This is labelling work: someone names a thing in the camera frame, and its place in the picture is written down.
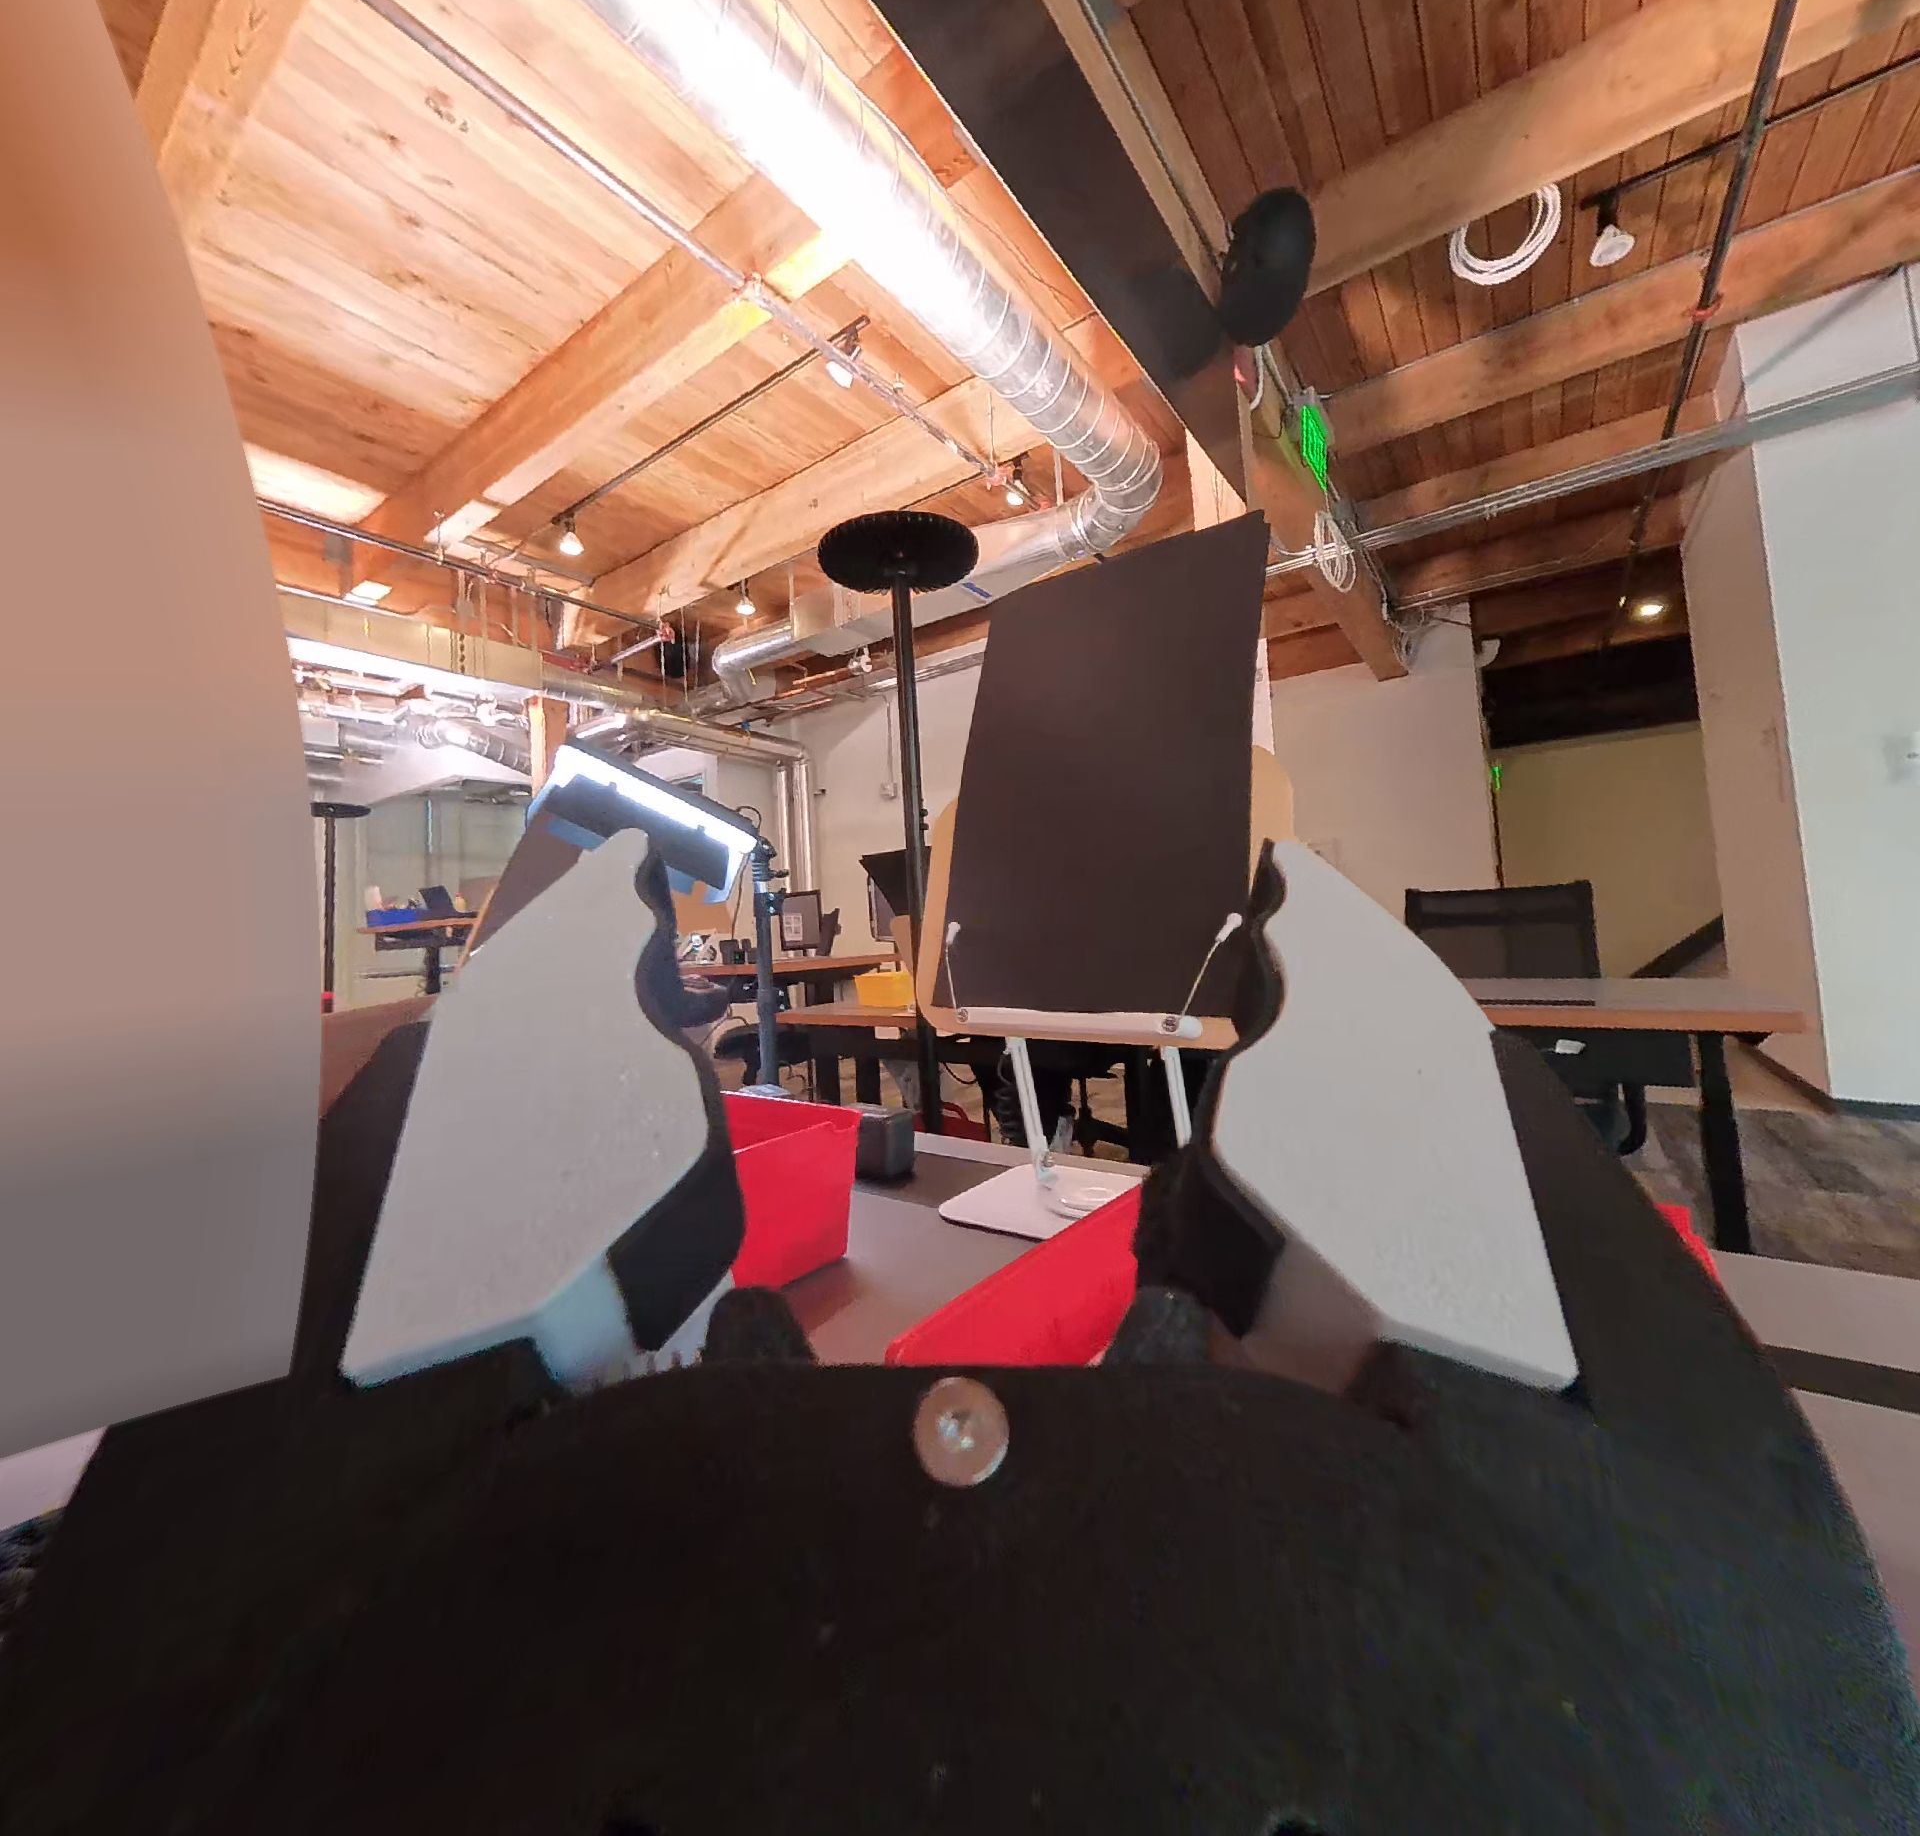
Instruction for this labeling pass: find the silver ventilation duct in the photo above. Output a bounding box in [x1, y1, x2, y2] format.
[493, 0, 1168, 521]

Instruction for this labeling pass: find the black floor lamp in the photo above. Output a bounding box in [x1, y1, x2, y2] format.
[816, 508, 978, 1135]

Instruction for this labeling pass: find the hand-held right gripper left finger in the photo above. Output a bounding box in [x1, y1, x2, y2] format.
[340, 831, 749, 1388]

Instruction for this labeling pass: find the black mesh office chair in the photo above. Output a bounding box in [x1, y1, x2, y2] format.
[1404, 878, 1655, 1157]

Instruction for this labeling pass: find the black flat board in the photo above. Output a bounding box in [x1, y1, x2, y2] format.
[945, 508, 1270, 1020]

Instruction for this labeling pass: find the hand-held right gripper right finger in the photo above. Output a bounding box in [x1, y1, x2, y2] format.
[1132, 838, 1581, 1399]

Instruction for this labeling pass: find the bright light panel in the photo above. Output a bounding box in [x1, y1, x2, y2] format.
[526, 737, 761, 905]

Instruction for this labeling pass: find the black round ceiling speaker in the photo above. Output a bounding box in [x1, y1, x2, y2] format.
[1214, 186, 1321, 352]

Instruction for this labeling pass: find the wooden office desk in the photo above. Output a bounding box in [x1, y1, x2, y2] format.
[1462, 975, 1816, 1256]

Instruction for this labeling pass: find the wooden book stand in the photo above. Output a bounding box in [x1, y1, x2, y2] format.
[913, 747, 1301, 1240]

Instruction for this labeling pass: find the black light stand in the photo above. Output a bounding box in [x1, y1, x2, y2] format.
[749, 841, 796, 1097]

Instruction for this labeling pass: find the red plastic bin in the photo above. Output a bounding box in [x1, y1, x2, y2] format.
[720, 1090, 865, 1291]
[885, 1182, 1721, 1369]

